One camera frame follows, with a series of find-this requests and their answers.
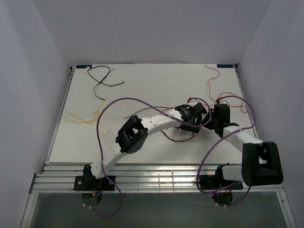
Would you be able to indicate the left blue label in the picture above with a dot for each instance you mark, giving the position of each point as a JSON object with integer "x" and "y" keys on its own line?
{"x": 84, "y": 66}

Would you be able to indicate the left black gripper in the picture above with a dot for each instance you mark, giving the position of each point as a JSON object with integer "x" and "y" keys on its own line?
{"x": 190, "y": 128}

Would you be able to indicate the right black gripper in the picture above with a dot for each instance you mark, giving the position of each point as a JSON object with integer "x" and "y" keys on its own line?
{"x": 209, "y": 126}

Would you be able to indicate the blue label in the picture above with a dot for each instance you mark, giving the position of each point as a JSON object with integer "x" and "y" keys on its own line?
{"x": 84, "y": 66}
{"x": 225, "y": 66}

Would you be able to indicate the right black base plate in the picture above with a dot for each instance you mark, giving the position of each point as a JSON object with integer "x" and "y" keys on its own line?
{"x": 211, "y": 182}

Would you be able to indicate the right blue label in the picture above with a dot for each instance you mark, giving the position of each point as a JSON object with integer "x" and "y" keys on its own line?
{"x": 225, "y": 66}

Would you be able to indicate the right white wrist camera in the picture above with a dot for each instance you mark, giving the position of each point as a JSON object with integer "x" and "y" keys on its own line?
{"x": 221, "y": 100}

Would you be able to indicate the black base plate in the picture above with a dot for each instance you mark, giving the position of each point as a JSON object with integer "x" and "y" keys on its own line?
{"x": 211, "y": 182}
{"x": 102, "y": 184}

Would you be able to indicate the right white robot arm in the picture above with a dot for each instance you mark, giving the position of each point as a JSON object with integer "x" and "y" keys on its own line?
{"x": 260, "y": 164}

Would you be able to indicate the aluminium rail frame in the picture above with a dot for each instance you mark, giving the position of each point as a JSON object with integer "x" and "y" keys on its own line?
{"x": 161, "y": 166}

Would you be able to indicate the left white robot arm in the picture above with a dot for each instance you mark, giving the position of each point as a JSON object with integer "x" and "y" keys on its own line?
{"x": 132, "y": 135}

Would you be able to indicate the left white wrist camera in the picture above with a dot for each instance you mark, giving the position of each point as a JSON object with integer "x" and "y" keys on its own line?
{"x": 192, "y": 102}

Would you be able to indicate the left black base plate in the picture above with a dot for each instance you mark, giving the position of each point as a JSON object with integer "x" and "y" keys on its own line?
{"x": 102, "y": 184}

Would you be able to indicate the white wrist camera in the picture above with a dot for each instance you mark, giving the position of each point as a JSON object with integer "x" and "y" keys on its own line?
{"x": 192, "y": 102}
{"x": 221, "y": 100}

